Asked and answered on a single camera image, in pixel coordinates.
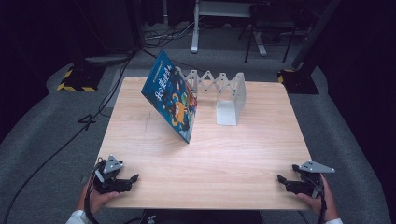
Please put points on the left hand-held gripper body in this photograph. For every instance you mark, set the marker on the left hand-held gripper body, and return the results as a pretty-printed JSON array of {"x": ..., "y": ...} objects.
[{"x": 107, "y": 177}]

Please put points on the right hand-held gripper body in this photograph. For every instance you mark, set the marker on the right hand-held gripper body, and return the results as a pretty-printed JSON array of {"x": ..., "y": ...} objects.
[{"x": 309, "y": 179}]

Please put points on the blue cartoon picture book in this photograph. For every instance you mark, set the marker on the blue cartoon picture book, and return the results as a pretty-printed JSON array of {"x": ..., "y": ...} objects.
[{"x": 169, "y": 96}]

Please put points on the white extendable bookend rack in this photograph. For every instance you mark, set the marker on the white extendable bookend rack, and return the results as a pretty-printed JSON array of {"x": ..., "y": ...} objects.
[{"x": 230, "y": 93}]

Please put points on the person's left hand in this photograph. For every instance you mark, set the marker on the person's left hand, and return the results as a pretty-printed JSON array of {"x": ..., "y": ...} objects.
[{"x": 98, "y": 200}]

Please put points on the person's right hand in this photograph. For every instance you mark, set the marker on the person's right hand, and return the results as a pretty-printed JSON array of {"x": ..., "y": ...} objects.
[{"x": 317, "y": 203}]

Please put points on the grey tape piece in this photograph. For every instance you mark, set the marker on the grey tape piece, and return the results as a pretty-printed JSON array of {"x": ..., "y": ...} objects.
[{"x": 84, "y": 179}]

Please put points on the person's right white sleeve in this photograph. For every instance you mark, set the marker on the person's right white sleeve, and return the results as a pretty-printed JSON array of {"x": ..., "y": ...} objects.
[{"x": 333, "y": 221}]

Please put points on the person's white sleeve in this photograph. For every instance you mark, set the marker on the person's white sleeve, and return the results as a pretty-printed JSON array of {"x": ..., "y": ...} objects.
[
  {"x": 77, "y": 217},
  {"x": 333, "y": 221}
]

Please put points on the person's left white sleeve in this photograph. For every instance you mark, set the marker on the person's left white sleeve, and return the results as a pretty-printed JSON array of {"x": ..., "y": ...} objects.
[{"x": 77, "y": 217}]

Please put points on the person's dark clothing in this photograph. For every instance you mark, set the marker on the person's dark clothing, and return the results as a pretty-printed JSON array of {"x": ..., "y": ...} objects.
[{"x": 202, "y": 217}]

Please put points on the striped-edge black stand base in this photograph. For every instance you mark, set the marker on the striped-edge black stand base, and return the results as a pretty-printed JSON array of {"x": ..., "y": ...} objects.
[
  {"x": 299, "y": 82},
  {"x": 79, "y": 79}
]

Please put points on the dark slanted stand pole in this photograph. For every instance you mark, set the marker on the dark slanted stand pole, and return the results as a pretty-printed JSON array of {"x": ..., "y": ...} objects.
[{"x": 314, "y": 34}]

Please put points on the black chair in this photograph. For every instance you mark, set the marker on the black chair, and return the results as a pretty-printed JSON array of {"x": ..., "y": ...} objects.
[{"x": 267, "y": 21}]

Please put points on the white desk frame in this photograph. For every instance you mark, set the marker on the white desk frame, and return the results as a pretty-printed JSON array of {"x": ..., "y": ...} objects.
[{"x": 195, "y": 31}]

